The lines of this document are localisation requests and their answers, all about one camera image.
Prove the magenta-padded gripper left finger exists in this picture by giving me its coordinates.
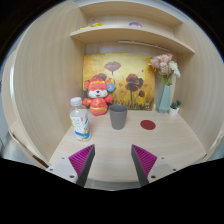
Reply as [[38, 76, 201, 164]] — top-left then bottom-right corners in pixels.
[[45, 143, 96, 188]]

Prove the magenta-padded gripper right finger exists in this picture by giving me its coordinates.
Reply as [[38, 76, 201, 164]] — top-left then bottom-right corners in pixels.
[[130, 144, 178, 187]]

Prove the clear plastic drink bottle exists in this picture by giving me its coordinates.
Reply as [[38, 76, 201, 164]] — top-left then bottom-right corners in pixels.
[[69, 96, 92, 142]]

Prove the flat round red coaster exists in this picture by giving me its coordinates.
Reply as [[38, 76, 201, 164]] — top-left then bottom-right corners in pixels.
[[139, 119, 157, 131]]

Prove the grey cup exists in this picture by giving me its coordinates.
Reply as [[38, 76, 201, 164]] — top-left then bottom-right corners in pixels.
[[108, 103, 129, 131]]

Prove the small potted plant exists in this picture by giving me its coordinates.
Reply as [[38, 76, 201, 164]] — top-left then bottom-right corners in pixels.
[[168, 99, 182, 117]]

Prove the pale teal vase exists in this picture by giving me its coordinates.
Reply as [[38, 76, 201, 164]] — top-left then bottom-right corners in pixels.
[[155, 84, 172, 114]]

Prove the red plush toy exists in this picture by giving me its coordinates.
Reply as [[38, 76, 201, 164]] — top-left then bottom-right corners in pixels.
[[82, 76, 115, 117]]

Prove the yellow poppy flower painting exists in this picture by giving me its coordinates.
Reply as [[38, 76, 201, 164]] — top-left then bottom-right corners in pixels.
[[82, 52, 157, 111]]

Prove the pink flower bouquet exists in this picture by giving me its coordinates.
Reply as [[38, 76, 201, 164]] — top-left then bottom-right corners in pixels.
[[148, 52, 182, 87]]

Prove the white light bar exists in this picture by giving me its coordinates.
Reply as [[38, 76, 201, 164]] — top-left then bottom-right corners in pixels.
[[118, 40, 171, 53]]

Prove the light wood shelf unit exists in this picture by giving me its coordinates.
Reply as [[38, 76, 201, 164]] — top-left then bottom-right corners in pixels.
[[69, 0, 196, 55]]

